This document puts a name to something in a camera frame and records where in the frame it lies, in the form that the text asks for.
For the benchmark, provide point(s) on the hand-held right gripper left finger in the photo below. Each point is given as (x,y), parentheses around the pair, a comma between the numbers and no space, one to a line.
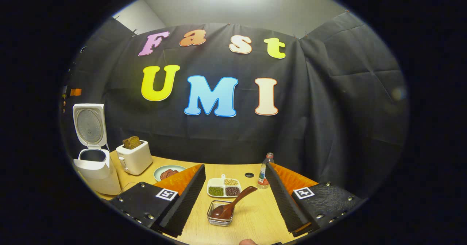
(188,205)

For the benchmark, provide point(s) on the white divided bean dish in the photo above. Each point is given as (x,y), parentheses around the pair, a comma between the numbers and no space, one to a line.
(219,183)

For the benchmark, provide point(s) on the clear water bottle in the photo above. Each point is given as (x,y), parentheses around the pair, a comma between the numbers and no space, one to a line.
(263,174)

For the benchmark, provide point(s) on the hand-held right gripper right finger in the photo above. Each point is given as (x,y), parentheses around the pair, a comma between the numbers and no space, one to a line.
(284,205)

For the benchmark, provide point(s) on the light green plate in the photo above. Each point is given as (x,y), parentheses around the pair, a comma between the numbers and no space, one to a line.
(158,172)

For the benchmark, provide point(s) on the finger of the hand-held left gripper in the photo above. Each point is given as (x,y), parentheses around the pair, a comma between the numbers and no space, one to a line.
(76,92)

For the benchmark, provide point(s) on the brown wooden spoon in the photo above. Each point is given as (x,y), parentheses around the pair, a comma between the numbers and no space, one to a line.
(233,201)

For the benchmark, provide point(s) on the brown bread slice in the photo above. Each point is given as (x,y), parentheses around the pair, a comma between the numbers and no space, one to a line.
(132,143)

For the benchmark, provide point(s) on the brown meat pieces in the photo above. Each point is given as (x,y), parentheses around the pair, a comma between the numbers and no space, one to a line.
(169,174)

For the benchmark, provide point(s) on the black table grommet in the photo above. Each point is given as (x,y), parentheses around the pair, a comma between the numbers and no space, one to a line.
(249,174)

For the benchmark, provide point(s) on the white rice cooker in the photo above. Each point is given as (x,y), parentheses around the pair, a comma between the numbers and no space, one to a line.
(98,175)

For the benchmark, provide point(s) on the white toaster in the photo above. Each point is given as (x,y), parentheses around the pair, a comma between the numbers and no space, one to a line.
(135,161)

